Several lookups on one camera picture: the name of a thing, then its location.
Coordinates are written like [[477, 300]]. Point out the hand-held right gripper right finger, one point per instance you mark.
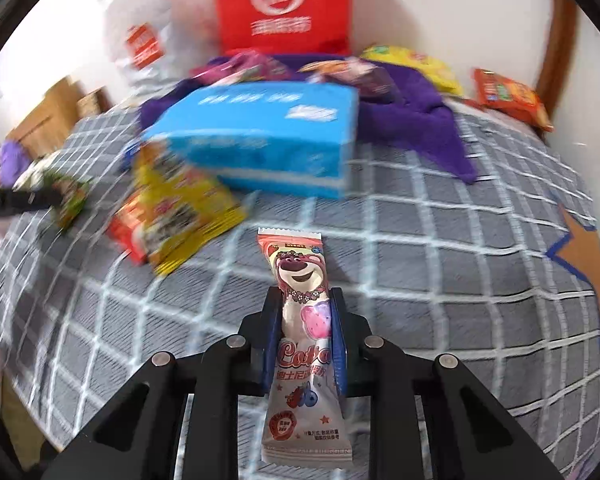
[[341, 355]]

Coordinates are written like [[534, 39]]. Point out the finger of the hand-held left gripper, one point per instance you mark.
[[15, 201]]

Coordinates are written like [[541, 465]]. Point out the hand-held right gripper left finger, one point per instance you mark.
[[266, 360]]

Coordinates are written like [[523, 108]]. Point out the green snack packet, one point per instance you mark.
[[70, 202]]

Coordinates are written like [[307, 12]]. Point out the pink bear snack packet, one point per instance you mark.
[[302, 280]]

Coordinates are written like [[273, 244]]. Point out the yellow snack packet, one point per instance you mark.
[[190, 210]]

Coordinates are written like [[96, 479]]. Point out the purple cloth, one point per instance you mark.
[[415, 125]]

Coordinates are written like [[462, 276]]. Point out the purple-pink snack packet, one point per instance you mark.
[[240, 67]]

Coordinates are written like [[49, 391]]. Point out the dark patterned snack packet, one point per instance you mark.
[[340, 74]]

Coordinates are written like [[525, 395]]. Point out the wooden headboard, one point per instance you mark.
[[55, 115]]

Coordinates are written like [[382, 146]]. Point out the grey checked blanket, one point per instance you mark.
[[430, 285]]

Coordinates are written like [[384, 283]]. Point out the red snack packet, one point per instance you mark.
[[127, 232]]

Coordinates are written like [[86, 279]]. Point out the white plastic bag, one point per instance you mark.
[[140, 45]]

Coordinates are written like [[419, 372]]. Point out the blue tissue box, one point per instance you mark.
[[260, 135]]

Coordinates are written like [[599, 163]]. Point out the yellow chips bag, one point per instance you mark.
[[415, 67]]

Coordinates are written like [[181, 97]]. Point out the orange-red chips bag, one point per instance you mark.
[[512, 97]]

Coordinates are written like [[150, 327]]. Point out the red paper bag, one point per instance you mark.
[[280, 5]]

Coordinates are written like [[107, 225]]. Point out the brown wooden door frame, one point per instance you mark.
[[557, 45]]

